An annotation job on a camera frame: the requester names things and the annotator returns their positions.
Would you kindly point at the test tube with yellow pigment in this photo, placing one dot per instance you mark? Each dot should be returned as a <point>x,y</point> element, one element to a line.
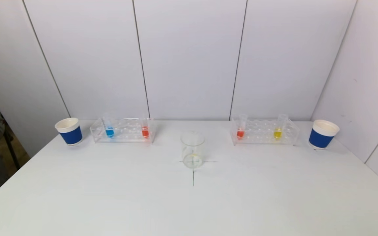
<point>277,133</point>

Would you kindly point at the clear glass beaker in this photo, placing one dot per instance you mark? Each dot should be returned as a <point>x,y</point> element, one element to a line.
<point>192,154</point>

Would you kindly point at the test tube with red pigment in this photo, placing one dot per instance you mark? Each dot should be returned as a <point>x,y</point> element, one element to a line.
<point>240,133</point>
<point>145,132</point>

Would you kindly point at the clear acrylic test tube rack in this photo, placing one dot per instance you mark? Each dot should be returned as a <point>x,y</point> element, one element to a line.
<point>262,135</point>
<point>126,134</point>

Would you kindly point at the test tube with blue pigment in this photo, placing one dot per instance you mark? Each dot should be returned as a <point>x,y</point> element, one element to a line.
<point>109,132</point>

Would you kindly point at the blue paper cup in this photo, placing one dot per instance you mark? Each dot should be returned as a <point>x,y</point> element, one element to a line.
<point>320,138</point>
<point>71,135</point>

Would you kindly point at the black stand leg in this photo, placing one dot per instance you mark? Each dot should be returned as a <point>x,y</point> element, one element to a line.
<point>11,149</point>

